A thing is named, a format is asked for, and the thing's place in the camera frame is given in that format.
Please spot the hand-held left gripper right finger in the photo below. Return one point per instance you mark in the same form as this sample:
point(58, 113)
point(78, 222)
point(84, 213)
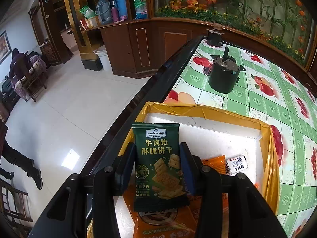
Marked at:
point(188, 171)

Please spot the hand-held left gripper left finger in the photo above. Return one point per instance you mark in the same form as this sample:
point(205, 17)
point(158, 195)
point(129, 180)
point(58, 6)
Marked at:
point(127, 168)

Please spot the green snack packet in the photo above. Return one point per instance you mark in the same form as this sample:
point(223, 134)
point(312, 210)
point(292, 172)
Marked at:
point(158, 153)

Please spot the white foam box yellow tape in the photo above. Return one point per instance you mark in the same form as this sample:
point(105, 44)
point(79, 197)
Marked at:
point(223, 138)

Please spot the plain orange snack packet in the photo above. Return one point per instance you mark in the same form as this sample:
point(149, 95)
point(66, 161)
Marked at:
point(215, 162)

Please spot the white candy packet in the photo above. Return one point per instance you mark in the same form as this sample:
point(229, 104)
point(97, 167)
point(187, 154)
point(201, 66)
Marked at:
point(236, 166)

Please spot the orange packet with brown logo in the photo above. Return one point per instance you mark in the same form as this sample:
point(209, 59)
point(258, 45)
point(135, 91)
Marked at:
point(161, 225)

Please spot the large black motor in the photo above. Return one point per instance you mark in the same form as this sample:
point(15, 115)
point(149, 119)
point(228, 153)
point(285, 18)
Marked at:
point(223, 76)

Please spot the green fruit printed tablecloth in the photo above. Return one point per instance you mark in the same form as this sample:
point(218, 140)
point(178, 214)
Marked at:
point(267, 109)

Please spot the person's leg with shoe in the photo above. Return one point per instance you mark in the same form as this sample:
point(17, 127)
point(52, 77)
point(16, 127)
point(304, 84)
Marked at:
point(19, 158)
point(6, 173)

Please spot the white bucket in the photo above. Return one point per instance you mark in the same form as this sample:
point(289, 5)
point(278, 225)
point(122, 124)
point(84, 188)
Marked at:
point(104, 59)

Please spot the bare wooden chair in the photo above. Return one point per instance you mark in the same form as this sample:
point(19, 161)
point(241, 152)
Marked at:
point(12, 198)

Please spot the wooden cabinet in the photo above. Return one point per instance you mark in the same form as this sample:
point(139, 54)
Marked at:
point(148, 44)

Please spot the gold pillar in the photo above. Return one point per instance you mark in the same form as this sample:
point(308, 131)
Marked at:
point(86, 47)

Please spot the wooden chair with cloth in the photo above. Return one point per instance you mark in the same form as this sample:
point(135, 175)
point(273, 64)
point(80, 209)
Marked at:
point(32, 79)

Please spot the small black motor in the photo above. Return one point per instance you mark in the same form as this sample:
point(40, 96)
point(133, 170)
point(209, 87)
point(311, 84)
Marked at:
point(214, 38)

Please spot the wicker basket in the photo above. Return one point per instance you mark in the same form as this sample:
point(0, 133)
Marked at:
point(50, 53)

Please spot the dark luggage bag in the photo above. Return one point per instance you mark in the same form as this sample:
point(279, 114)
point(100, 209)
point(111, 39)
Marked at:
point(8, 90)

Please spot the red and white box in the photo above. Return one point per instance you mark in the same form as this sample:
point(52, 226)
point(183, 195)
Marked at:
point(89, 23)

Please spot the purple bottle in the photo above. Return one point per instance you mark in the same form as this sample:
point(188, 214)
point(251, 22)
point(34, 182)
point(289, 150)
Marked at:
point(115, 14)

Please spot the grey-blue thermos jug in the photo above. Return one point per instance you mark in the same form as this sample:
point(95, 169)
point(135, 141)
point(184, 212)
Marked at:
point(102, 12)

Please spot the blue plastic bag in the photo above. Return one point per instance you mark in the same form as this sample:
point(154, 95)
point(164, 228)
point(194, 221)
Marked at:
point(140, 7)

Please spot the green bag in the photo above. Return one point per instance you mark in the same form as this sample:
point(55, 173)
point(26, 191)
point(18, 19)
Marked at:
point(87, 12)

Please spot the blue thermos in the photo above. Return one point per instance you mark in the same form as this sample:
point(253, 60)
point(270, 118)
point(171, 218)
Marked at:
point(121, 6)

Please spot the black thermos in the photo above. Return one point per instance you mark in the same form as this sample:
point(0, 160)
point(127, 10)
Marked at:
point(112, 1)

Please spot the artificial flower display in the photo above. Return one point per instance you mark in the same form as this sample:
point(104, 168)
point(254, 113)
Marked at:
point(223, 5)

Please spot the black table edge rail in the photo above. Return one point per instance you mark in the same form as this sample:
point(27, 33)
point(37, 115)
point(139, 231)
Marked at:
point(148, 86)

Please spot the framed wall picture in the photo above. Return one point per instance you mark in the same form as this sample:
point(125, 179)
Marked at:
point(5, 47)

